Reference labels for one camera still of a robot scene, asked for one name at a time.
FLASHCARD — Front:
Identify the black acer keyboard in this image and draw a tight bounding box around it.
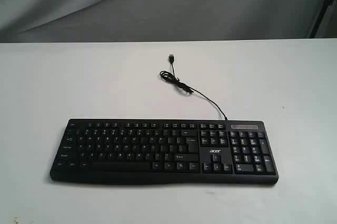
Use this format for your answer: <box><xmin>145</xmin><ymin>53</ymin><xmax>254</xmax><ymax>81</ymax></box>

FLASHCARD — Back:
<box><xmin>50</xmin><ymin>119</ymin><xmax>279</xmax><ymax>185</ymax></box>

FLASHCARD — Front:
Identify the black USB cable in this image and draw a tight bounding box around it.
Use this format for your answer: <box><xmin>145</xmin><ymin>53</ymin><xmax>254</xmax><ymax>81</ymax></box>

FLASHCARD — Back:
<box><xmin>159</xmin><ymin>53</ymin><xmax>229</xmax><ymax>122</ymax></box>

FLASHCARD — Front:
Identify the black stand pole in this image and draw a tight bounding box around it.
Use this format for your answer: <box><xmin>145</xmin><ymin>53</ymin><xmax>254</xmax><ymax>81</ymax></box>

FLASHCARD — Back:
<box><xmin>309</xmin><ymin>0</ymin><xmax>334</xmax><ymax>38</ymax></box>

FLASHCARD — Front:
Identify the grey fabric backdrop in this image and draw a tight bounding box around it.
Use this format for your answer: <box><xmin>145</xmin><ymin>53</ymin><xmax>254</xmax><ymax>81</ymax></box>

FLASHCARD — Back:
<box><xmin>1</xmin><ymin>0</ymin><xmax>323</xmax><ymax>43</ymax></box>

